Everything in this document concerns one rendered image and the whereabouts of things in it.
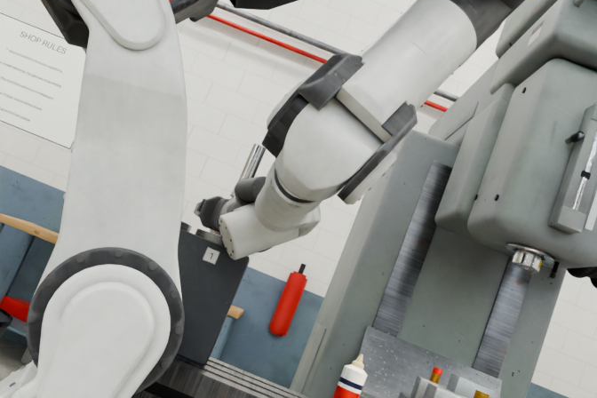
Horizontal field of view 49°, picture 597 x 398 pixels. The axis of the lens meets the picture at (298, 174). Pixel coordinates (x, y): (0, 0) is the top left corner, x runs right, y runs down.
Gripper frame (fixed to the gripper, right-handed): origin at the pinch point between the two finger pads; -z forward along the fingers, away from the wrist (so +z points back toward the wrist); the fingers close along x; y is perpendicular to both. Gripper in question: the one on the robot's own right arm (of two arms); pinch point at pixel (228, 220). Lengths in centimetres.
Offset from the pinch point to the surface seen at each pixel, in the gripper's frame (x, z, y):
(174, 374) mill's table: 1.9, 14.8, 24.8
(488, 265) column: -63, -14, -16
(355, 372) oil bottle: -25.9, 14.4, 15.3
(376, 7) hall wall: -139, -393, -250
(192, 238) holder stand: 5.5, 4.6, 5.4
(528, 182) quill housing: -37, 25, -23
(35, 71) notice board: 89, -470, -85
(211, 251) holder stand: 1.9, 5.8, 6.2
